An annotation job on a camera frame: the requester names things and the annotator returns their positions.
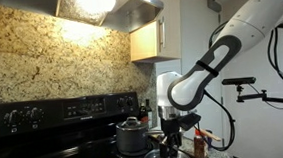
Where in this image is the light wooden wall cabinet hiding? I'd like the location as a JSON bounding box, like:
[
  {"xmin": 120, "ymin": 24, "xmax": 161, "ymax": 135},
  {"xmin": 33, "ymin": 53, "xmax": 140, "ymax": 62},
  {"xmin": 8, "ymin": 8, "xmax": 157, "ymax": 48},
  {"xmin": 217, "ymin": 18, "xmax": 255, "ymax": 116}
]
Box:
[{"xmin": 126, "ymin": 0, "xmax": 185, "ymax": 65}]

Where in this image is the stainless steel range hood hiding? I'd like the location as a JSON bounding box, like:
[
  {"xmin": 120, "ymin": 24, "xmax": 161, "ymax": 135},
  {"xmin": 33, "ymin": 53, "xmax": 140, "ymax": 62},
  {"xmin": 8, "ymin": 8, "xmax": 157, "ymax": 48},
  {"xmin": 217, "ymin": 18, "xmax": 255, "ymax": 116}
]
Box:
[{"xmin": 0, "ymin": 0, "xmax": 166, "ymax": 43}]

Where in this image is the dark bottle with red label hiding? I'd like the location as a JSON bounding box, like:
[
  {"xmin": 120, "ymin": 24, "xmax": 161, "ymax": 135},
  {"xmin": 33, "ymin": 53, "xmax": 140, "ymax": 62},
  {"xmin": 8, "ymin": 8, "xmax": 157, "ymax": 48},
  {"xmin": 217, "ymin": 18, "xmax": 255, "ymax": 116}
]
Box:
[{"xmin": 138, "ymin": 103, "xmax": 149, "ymax": 125}]

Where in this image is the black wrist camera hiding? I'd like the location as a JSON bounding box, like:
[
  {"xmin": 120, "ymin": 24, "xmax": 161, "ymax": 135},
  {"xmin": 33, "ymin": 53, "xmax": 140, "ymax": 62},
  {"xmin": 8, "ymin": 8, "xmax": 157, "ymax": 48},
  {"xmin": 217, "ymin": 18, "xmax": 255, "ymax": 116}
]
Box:
[{"xmin": 177, "ymin": 112, "xmax": 203, "ymax": 131}]

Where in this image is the spice jar with red cap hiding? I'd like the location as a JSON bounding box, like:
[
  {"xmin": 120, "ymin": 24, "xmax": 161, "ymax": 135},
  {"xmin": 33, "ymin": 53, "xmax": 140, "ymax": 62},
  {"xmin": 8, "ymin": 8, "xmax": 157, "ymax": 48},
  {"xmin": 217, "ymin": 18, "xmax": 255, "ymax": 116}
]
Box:
[{"xmin": 192, "ymin": 127, "xmax": 210, "ymax": 158}]

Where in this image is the black stereo camera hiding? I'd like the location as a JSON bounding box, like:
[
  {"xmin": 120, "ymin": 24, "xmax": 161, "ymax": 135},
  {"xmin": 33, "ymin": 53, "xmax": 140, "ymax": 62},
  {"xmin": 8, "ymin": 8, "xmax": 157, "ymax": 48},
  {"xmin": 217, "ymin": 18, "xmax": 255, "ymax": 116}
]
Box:
[{"xmin": 221, "ymin": 76, "xmax": 257, "ymax": 87}]

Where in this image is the glass saucepan lid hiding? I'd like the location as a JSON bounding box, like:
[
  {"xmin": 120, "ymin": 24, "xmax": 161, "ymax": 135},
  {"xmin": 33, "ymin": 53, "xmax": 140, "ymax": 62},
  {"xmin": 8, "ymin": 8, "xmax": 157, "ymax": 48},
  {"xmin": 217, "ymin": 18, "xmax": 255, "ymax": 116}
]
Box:
[{"xmin": 115, "ymin": 115, "xmax": 149, "ymax": 132}]

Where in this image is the grey door closer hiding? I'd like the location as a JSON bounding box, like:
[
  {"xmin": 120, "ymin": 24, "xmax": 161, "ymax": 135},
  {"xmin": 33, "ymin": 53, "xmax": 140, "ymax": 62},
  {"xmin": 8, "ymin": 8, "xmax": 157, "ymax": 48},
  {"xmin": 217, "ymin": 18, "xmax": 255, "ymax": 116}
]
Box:
[{"xmin": 206, "ymin": 0, "xmax": 233, "ymax": 14}]

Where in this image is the large wooden spoon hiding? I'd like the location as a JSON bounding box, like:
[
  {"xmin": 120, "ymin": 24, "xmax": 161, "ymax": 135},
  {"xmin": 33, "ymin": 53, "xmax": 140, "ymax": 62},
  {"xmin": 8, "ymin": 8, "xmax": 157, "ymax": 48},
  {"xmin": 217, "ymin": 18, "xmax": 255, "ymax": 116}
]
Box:
[{"xmin": 198, "ymin": 127, "xmax": 222, "ymax": 143}]

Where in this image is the small dark blue bottle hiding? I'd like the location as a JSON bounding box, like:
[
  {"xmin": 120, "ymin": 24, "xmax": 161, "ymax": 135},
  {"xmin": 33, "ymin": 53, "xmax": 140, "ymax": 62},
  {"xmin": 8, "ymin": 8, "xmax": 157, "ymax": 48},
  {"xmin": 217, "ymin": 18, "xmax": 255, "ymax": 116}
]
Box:
[{"xmin": 205, "ymin": 129, "xmax": 215, "ymax": 152}]

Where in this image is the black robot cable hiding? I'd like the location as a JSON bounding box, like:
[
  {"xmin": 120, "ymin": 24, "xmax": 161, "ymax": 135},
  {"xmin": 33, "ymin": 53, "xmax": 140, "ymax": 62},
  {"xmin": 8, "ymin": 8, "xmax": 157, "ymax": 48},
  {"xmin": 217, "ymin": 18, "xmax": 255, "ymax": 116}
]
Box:
[{"xmin": 186, "ymin": 16, "xmax": 283, "ymax": 154}]

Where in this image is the grey saucepan with steel handle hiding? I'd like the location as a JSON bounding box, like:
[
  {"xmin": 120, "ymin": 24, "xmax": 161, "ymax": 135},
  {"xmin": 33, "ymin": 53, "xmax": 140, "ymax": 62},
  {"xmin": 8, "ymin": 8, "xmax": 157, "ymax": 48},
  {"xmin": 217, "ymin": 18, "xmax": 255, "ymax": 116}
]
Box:
[{"xmin": 114, "ymin": 119, "xmax": 165, "ymax": 156}]

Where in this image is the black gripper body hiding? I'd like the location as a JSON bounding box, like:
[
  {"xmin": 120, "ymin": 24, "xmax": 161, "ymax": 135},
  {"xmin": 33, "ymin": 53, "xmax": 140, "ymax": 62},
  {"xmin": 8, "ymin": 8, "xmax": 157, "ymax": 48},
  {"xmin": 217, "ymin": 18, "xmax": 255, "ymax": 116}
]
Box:
[{"xmin": 159, "ymin": 115, "xmax": 184, "ymax": 146}]

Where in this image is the dark wine bottle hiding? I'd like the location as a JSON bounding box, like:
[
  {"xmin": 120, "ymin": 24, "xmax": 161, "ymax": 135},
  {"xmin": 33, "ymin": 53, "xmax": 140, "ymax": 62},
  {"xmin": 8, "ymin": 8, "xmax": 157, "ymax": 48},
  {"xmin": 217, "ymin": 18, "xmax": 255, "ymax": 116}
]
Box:
[{"xmin": 144, "ymin": 98, "xmax": 154, "ymax": 130}]

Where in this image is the black electric stove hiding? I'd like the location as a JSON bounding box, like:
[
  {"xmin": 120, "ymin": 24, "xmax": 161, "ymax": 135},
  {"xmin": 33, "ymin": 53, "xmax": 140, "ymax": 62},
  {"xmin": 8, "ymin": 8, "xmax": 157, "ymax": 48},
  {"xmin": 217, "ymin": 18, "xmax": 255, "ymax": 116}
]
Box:
[{"xmin": 0, "ymin": 87, "xmax": 205, "ymax": 158}]

